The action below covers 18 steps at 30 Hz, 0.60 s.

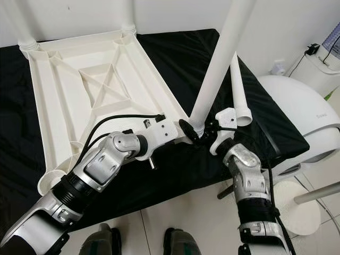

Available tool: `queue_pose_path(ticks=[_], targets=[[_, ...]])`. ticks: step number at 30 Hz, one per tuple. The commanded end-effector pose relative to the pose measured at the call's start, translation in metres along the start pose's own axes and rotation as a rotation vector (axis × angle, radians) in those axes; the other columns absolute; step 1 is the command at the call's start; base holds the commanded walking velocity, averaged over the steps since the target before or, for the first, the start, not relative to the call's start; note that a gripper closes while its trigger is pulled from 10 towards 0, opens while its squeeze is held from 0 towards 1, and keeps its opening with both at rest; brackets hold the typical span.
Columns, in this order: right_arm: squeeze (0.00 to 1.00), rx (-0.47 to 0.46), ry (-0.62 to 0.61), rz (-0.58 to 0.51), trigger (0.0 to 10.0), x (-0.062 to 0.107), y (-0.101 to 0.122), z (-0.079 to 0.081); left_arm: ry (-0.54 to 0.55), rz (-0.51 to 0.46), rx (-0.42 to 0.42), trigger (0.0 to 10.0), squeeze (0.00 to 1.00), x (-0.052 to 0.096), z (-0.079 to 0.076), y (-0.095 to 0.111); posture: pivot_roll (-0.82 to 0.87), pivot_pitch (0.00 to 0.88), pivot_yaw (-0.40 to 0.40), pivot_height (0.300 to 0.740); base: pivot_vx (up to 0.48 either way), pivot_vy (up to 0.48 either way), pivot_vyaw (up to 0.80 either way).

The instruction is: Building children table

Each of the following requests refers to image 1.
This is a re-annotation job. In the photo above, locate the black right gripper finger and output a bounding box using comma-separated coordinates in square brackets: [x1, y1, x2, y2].
[179, 120, 200, 141]

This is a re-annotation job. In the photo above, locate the white plastic table top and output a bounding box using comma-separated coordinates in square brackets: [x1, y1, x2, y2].
[20, 29, 192, 194]

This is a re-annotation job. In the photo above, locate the black metal table bar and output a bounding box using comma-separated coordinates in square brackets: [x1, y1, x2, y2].
[218, 183, 235, 200]

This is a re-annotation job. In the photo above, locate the grey robot right leg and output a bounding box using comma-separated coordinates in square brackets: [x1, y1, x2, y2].
[164, 227, 202, 255]

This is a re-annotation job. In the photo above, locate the black table cloth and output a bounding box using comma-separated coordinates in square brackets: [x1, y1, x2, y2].
[0, 29, 310, 229]

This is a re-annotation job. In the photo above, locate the white box appliance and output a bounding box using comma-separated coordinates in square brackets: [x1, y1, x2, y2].
[290, 48, 340, 99]

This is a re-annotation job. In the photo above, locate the black power plug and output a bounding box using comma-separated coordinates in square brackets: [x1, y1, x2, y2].
[304, 42, 321, 56]

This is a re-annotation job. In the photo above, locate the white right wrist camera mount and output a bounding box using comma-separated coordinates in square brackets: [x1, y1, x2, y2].
[209, 107, 239, 156]

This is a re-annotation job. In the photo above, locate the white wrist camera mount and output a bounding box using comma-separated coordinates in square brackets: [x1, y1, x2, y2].
[135, 117, 179, 160]
[209, 107, 239, 156]

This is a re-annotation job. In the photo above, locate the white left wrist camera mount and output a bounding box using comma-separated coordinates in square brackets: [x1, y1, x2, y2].
[135, 117, 179, 160]

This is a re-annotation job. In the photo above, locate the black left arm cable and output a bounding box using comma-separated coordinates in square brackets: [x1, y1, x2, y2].
[74, 113, 165, 168]

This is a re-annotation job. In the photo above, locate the white wall socket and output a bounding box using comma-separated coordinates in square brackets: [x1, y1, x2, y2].
[270, 58, 288, 75]

